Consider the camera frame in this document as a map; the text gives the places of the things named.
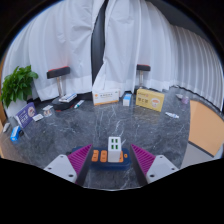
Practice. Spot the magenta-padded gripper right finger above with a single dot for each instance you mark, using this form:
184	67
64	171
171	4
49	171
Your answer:
162	166

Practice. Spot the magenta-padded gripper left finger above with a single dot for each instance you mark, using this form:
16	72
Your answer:
60	166

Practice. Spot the white charger block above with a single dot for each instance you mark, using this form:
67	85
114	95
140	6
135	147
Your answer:
114	154

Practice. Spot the blue power strip orange sockets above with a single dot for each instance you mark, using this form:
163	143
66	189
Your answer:
101	156

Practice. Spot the white tube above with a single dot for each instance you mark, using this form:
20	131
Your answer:
172	115

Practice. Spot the small white card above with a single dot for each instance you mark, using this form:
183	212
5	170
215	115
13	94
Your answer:
38	117

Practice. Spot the small clear packet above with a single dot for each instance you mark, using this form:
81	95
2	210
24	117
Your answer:
48	111

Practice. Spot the orange panel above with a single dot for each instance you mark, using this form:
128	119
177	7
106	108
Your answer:
206	126

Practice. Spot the purple box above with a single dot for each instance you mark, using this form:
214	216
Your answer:
26	115

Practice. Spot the white marker pen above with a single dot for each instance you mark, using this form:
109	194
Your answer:
79	104

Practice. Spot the yellow box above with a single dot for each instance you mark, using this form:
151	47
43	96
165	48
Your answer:
150	100

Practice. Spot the flat white and blue box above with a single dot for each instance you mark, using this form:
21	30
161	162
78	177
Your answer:
67	97

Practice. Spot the small blue and white box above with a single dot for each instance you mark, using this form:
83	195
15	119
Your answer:
127	100

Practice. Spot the white and orange box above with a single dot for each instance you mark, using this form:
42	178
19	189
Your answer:
106	97

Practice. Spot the green potted plant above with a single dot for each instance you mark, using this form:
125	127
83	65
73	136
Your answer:
18	83

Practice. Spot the stool with red-black seat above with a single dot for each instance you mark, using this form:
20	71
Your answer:
143	67
59	72

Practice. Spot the white curtain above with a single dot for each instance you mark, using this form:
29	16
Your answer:
56	40
156	43

